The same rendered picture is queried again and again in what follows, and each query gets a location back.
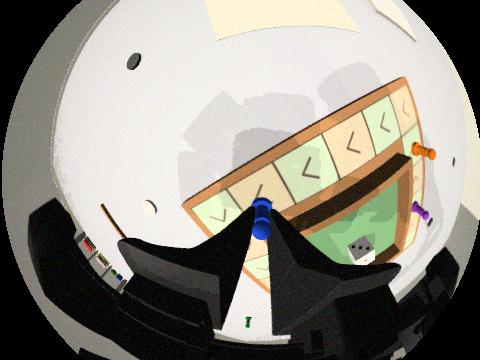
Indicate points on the white die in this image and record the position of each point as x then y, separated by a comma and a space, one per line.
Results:
361, 251

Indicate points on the orange flat bar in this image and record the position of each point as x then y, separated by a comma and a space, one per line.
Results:
110, 219

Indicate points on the orange square board track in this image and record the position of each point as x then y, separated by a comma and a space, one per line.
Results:
294, 141

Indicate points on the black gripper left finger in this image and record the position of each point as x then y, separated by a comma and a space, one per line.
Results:
209, 271

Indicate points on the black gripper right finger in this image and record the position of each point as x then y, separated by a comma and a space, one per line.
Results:
304, 280

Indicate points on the orange pawn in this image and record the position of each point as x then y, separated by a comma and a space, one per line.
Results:
417, 150

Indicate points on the purple game pawn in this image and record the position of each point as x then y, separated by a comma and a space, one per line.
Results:
420, 211

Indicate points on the blue pawn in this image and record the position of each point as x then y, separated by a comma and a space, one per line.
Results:
261, 229

